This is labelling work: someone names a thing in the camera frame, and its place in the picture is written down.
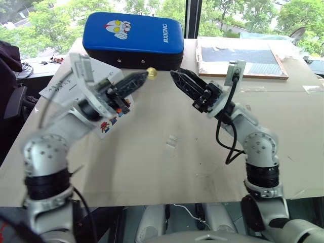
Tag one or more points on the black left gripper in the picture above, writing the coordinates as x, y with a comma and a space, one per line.
116, 101

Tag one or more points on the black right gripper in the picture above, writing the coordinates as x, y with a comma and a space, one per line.
210, 98

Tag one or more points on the gold coin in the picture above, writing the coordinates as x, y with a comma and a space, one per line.
152, 73

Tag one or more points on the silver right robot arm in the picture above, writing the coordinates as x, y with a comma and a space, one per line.
260, 144

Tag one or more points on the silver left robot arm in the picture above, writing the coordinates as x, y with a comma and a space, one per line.
45, 154

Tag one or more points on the blue kick pad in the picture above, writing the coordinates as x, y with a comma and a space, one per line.
131, 38

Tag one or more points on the cardboard board with dark sheet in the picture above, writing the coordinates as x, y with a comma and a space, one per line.
240, 55

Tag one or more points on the small red gadget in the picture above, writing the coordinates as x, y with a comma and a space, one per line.
56, 60

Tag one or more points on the grey rounded object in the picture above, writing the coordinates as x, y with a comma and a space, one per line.
298, 35

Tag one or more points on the black office chair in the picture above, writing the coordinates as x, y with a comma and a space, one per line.
11, 101

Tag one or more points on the silver robot thigh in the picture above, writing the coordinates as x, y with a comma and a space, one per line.
219, 220
152, 222

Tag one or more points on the silver robot torso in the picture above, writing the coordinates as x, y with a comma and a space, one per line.
202, 238

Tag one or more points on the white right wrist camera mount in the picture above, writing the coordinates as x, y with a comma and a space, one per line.
236, 69

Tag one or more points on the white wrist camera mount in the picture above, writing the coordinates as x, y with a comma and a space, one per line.
236, 69
82, 68

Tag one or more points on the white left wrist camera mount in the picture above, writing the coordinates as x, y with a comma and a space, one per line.
82, 68

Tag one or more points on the black window frame post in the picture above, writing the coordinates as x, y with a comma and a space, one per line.
192, 17

